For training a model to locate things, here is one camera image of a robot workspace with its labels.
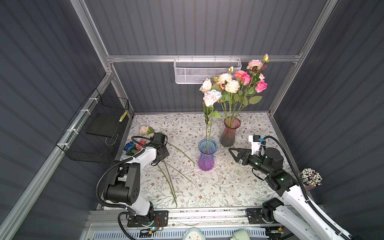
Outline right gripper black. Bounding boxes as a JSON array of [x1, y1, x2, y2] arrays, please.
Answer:
[[229, 146, 271, 177]]

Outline pink grey glass vase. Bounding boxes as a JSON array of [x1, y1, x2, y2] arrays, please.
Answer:
[[220, 118, 241, 147]]

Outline blue purple glass vase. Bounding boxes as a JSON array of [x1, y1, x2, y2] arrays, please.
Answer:
[[197, 139, 218, 172]]

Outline light pink rose stem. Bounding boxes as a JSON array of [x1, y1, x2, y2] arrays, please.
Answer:
[[203, 90, 217, 153]]

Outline white blue rose stem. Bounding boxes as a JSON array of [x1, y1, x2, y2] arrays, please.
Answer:
[[204, 90, 222, 147]]

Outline beige spray rose stem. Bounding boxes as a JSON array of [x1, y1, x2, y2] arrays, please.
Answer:
[[224, 65, 241, 124]]

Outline peach spray rose stem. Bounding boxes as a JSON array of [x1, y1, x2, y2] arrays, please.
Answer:
[[213, 73, 232, 119]]

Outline hot pink rose stem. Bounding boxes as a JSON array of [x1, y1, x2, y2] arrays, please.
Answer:
[[235, 80, 268, 117]]

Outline cream white rose stem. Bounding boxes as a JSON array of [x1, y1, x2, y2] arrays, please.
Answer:
[[200, 78, 212, 93]]

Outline magenta rose long stem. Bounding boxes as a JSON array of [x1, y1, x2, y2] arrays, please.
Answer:
[[241, 73, 252, 86]]

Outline salmon pink rose stem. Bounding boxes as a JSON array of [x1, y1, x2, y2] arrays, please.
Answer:
[[235, 70, 247, 79]]

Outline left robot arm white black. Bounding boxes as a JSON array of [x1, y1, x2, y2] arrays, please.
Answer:
[[95, 133, 169, 222]]

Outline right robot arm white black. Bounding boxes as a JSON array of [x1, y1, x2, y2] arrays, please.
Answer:
[[229, 148, 354, 240]]

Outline bunch of artificial flowers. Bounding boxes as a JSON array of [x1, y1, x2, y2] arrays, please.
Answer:
[[141, 143, 196, 209]]

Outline blue artificial flower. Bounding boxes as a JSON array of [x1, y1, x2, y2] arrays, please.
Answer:
[[123, 142, 135, 152]]

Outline yellow green marker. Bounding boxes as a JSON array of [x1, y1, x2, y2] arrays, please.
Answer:
[[119, 111, 129, 122]]

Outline floral patterned table mat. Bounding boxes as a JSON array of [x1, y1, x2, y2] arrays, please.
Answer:
[[129, 114, 276, 208]]

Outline bundle of white-tipped sticks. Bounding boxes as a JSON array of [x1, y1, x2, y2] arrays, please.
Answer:
[[299, 168, 323, 191]]

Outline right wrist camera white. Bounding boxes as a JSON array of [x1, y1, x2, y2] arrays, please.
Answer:
[[249, 135, 265, 155]]

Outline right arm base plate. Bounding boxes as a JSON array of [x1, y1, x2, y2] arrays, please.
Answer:
[[245, 208, 270, 224]]

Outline black wire basket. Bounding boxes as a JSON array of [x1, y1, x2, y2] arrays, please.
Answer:
[[57, 91, 130, 164]]

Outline white wire mesh basket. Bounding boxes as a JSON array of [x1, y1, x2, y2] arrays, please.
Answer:
[[173, 57, 242, 85]]

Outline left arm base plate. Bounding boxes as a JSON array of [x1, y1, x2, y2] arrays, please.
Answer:
[[126, 210, 169, 228]]

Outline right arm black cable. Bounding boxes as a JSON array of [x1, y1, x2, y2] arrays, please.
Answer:
[[262, 135, 352, 240]]

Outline white vented rail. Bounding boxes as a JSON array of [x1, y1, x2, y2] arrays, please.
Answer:
[[89, 226, 271, 240]]

